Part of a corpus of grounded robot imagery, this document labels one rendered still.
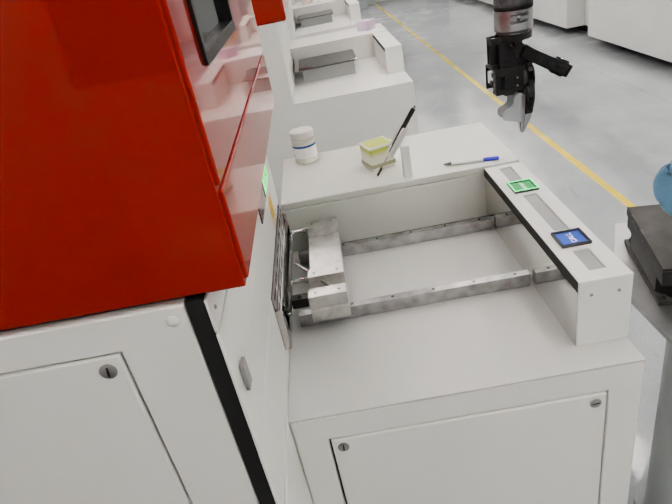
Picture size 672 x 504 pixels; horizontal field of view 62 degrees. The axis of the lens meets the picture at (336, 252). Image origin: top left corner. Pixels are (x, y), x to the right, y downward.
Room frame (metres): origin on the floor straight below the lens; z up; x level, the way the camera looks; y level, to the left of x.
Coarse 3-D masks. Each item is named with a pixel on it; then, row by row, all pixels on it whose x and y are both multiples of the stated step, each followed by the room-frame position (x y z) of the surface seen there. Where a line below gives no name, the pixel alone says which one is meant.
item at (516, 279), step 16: (512, 272) 1.00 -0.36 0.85; (528, 272) 0.98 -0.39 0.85; (432, 288) 1.00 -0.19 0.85; (448, 288) 0.99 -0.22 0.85; (464, 288) 0.98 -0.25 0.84; (480, 288) 0.98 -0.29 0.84; (496, 288) 0.98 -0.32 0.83; (512, 288) 0.98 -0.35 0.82; (352, 304) 1.00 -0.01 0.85; (368, 304) 0.99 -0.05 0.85; (384, 304) 0.99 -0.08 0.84; (400, 304) 0.99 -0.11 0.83; (416, 304) 0.99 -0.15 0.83; (304, 320) 1.00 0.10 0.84; (336, 320) 0.99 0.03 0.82
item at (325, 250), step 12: (312, 240) 1.27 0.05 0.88; (324, 240) 1.26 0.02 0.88; (336, 240) 1.24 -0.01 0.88; (312, 252) 1.21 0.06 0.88; (324, 252) 1.20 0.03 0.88; (336, 252) 1.18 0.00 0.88; (312, 264) 1.15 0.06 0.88; (324, 264) 1.14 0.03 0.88; (336, 264) 1.13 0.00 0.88; (312, 288) 1.05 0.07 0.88; (312, 312) 0.96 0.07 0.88; (324, 312) 0.96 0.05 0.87; (336, 312) 0.96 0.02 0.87; (348, 312) 0.96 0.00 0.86
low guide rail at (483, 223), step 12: (432, 228) 1.26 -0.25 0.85; (444, 228) 1.25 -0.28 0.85; (456, 228) 1.25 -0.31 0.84; (468, 228) 1.25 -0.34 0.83; (480, 228) 1.25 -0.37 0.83; (360, 240) 1.27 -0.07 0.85; (372, 240) 1.26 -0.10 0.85; (384, 240) 1.26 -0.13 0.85; (396, 240) 1.26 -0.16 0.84; (408, 240) 1.26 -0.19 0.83; (420, 240) 1.25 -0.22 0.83; (300, 252) 1.28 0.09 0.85; (348, 252) 1.26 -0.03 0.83; (360, 252) 1.26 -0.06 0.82
